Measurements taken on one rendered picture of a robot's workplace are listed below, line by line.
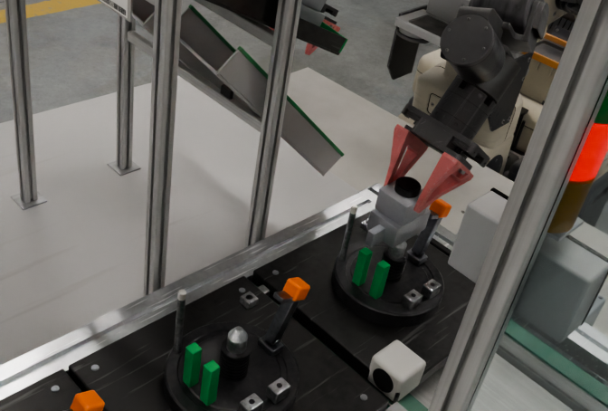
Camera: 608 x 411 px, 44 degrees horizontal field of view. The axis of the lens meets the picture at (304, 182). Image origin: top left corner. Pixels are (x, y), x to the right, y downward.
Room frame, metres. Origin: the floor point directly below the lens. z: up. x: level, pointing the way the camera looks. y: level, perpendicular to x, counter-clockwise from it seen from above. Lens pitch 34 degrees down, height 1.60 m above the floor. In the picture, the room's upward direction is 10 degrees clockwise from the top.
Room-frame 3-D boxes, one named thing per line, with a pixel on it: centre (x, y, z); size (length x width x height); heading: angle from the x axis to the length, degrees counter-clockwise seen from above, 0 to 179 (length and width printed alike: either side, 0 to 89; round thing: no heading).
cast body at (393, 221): (0.73, -0.11, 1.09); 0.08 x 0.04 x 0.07; 140
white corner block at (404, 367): (0.58, -0.14, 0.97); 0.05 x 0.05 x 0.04; 50
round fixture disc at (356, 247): (0.72, -0.13, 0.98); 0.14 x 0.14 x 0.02
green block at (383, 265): (0.68, -0.11, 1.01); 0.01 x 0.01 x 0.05; 50
